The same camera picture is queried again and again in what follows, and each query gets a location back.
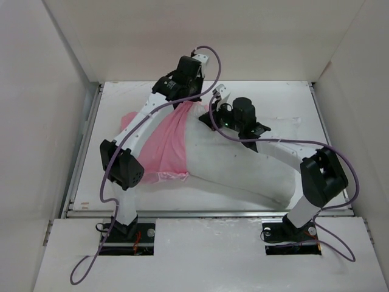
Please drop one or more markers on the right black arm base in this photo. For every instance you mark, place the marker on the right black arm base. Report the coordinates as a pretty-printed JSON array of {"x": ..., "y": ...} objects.
[{"x": 278, "y": 232}]

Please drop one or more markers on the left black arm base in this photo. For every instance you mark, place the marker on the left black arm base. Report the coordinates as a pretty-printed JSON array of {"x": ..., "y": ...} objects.
[{"x": 143, "y": 233}]

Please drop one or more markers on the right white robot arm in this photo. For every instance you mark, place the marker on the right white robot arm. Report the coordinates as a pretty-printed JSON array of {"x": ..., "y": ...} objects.
[{"x": 321, "y": 173}]

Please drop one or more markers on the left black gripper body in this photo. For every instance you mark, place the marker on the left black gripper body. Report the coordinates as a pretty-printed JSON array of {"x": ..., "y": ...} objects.
[{"x": 196, "y": 86}]

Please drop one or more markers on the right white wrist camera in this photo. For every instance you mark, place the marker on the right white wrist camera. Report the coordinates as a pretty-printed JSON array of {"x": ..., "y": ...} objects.
[{"x": 222, "y": 94}]

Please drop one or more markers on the white pillow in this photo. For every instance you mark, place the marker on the white pillow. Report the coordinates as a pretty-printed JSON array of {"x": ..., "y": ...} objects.
[{"x": 220, "y": 159}]

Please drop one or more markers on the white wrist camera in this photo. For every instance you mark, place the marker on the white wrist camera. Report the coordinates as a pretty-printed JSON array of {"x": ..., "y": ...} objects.
[
  {"x": 222, "y": 94},
  {"x": 203, "y": 59}
]

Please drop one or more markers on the front aluminium rail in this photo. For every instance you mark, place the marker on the front aluminium rail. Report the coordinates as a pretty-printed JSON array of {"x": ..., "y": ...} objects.
[{"x": 178, "y": 214}]

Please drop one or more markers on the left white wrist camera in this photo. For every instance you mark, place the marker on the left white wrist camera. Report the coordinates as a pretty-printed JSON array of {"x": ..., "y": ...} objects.
[{"x": 203, "y": 59}]

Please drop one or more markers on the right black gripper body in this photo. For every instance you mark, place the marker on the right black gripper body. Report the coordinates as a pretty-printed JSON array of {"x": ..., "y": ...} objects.
[{"x": 224, "y": 118}]

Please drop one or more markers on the pink pillowcase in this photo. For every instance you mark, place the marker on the pink pillowcase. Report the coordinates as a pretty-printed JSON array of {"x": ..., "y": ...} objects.
[{"x": 164, "y": 155}]

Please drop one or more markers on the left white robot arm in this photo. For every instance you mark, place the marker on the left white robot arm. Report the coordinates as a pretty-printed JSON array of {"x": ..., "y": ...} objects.
[{"x": 127, "y": 171}]

